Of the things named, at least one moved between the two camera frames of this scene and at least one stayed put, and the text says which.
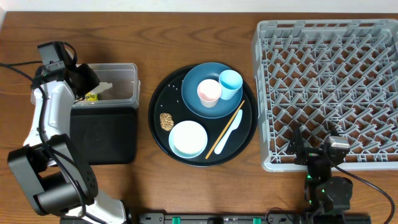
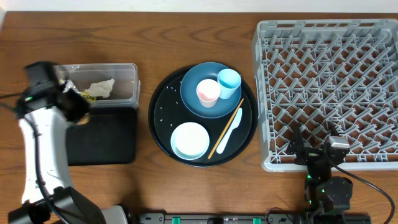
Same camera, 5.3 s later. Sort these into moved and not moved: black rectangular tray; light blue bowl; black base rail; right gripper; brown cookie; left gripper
Moved: brown cookie; left gripper
Not moved: right gripper; light blue bowl; black base rail; black rectangular tray
